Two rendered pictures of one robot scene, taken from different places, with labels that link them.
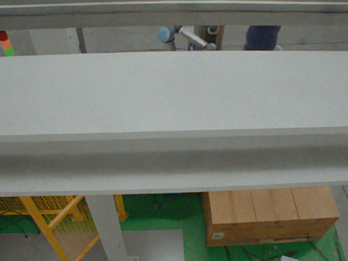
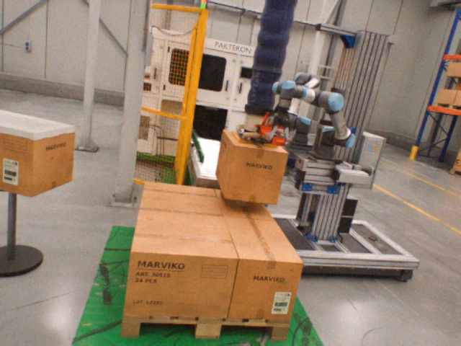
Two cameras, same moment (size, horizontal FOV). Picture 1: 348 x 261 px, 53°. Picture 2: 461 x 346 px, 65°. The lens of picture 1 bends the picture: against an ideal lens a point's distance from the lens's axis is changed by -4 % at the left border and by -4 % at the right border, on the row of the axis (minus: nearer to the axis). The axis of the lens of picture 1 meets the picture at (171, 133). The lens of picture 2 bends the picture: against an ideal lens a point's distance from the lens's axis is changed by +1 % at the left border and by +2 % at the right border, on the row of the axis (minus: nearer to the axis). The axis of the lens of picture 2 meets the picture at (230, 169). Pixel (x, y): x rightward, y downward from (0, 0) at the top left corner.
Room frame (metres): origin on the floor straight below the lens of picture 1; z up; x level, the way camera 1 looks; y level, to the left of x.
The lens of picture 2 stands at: (1.64, -3.36, 1.54)
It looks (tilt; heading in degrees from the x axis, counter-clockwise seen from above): 15 degrees down; 82
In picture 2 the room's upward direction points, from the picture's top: 10 degrees clockwise
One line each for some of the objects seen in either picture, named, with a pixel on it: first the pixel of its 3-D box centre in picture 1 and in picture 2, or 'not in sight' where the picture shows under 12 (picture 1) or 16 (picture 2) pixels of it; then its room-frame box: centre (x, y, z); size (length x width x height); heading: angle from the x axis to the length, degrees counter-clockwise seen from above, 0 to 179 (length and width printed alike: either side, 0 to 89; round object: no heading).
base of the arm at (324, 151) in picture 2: not in sight; (325, 149); (2.76, -0.61, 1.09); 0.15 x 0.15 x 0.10
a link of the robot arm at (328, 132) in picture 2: not in sight; (330, 135); (2.76, -0.62, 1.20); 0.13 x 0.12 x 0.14; 128
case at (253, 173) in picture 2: not in sight; (248, 164); (2.15, -0.63, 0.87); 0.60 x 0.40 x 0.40; 94
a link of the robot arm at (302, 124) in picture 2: not in sight; (302, 124); (2.69, -0.12, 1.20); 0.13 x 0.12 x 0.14; 147
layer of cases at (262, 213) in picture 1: (262, 184); (205, 239); (1.89, -0.95, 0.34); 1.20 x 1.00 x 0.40; 94
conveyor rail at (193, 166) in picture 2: not in sight; (190, 156); (1.73, 0.89, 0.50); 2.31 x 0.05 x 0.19; 94
